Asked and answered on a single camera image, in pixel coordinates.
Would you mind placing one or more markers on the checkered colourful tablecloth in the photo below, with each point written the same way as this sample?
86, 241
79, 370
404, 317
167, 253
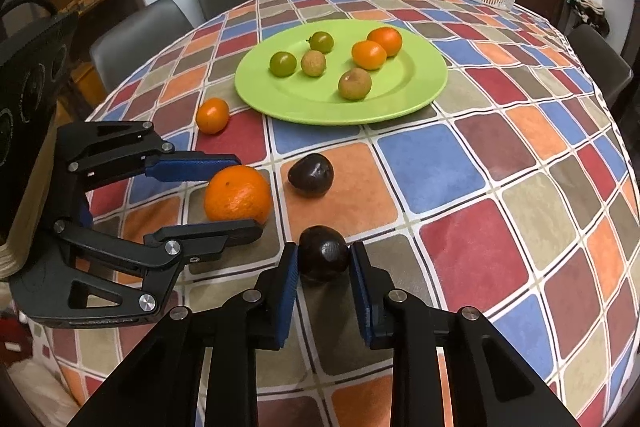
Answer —
475, 207

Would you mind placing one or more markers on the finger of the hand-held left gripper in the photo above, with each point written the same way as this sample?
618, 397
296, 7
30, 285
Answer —
361, 302
287, 302

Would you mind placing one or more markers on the brown kiwi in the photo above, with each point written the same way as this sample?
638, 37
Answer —
313, 63
354, 83

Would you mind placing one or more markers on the pile of dark clothes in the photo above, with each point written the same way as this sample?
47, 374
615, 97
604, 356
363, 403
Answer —
592, 17

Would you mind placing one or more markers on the green plum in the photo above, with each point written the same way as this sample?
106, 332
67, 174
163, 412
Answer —
320, 42
282, 63

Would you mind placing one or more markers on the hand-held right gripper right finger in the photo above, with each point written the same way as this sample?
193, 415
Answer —
210, 234

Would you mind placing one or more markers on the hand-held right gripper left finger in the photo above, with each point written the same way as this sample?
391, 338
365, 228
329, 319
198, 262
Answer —
195, 167

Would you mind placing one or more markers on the dark purple plum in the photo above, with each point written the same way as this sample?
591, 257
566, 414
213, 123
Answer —
311, 174
322, 252

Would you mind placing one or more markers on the green plate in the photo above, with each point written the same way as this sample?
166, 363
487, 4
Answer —
310, 104

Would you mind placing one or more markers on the small orange tangerine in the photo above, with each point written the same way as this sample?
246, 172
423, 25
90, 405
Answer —
212, 115

